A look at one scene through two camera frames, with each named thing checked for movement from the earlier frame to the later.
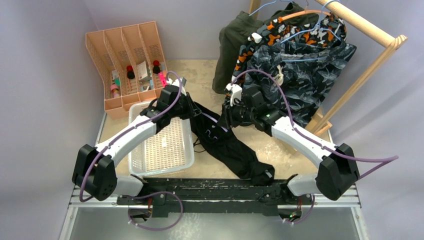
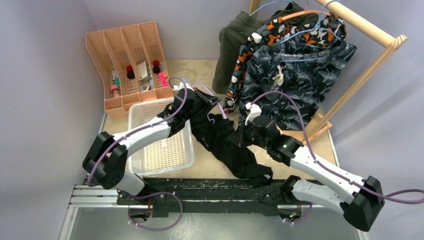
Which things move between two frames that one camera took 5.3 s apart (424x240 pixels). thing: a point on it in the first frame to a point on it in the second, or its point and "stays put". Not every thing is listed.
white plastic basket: (171, 149) stays put
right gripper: (227, 119) to (239, 137)
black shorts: (217, 140) stays put
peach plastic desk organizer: (132, 64) stays put
